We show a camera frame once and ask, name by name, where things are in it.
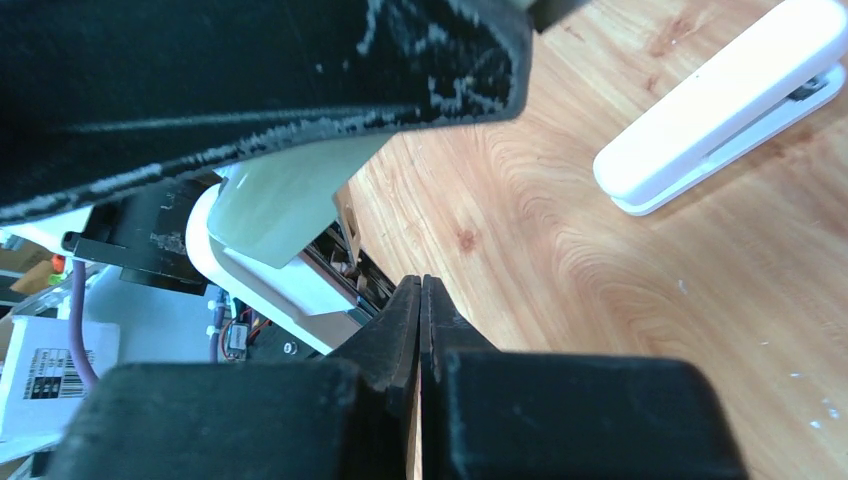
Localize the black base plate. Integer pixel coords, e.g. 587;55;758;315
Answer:
207;292;323;364

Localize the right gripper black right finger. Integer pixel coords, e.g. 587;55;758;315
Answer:
419;275;748;479

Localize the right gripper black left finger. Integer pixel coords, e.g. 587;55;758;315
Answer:
46;276;421;479

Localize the white labelled cardboard box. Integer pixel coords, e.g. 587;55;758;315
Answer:
1;316;88;463

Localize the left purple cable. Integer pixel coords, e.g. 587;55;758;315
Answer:
68;259;101;392

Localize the greenish white stapler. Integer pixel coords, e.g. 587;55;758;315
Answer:
185;134;390;354

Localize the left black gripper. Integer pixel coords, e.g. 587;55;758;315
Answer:
1;1;533;296

